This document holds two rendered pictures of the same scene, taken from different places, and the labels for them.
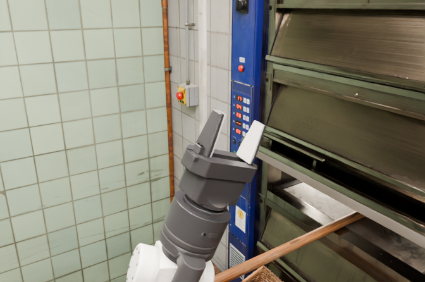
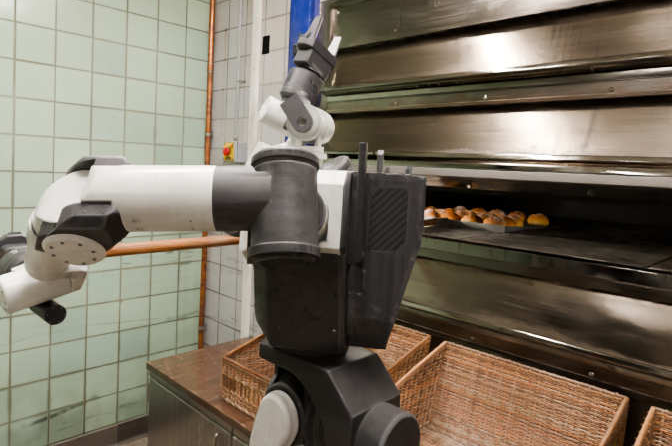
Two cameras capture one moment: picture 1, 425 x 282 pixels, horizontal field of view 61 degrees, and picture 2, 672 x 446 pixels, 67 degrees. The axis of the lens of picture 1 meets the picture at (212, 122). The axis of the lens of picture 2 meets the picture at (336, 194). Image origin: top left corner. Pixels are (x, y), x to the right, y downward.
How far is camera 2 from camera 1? 0.95 m
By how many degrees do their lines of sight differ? 20
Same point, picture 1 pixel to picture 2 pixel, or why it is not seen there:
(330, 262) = not seen: hidden behind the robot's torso
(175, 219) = (293, 74)
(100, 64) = (139, 117)
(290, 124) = (343, 145)
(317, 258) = not seen: hidden behind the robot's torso
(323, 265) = not seen: hidden behind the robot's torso
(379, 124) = (413, 122)
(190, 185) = (303, 55)
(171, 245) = (291, 88)
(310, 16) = (357, 54)
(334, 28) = (376, 58)
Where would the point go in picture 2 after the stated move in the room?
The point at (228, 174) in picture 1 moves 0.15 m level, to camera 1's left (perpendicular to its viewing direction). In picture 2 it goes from (323, 52) to (261, 46)
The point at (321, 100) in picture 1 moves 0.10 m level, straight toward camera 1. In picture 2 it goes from (369, 119) to (369, 117)
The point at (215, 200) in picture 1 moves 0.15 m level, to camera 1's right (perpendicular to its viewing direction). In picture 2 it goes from (316, 66) to (375, 72)
